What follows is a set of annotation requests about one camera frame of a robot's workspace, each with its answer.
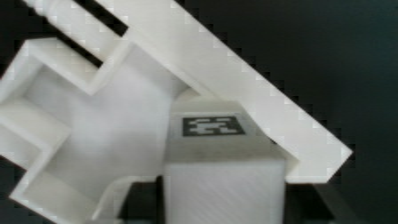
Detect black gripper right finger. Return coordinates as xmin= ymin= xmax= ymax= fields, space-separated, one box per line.
xmin=283 ymin=181 xmax=358 ymax=224

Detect white chair seat part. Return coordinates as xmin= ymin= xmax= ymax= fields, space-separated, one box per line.
xmin=0 ymin=38 xmax=187 ymax=224

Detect white U-shaped fence frame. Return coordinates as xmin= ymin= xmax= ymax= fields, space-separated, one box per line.
xmin=24 ymin=0 xmax=356 ymax=184

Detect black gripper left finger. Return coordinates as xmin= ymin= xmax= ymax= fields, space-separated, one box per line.
xmin=89 ymin=175 xmax=166 ymax=224

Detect white chair leg block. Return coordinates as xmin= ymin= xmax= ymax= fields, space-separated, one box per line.
xmin=164 ymin=100 xmax=288 ymax=224

